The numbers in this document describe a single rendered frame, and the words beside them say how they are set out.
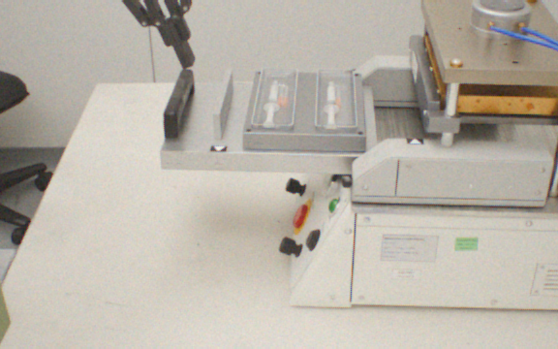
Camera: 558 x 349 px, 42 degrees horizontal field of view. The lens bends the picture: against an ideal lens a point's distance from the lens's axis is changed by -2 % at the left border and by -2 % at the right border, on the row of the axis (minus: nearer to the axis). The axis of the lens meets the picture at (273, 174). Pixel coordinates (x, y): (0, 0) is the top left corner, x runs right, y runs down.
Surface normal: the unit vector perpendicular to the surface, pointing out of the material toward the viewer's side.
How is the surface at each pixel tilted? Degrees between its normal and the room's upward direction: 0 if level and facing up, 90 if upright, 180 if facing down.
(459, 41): 0
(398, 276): 90
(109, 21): 90
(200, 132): 0
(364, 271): 90
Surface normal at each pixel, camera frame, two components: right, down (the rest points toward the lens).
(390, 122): -0.01, -0.85
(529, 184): -0.07, 0.53
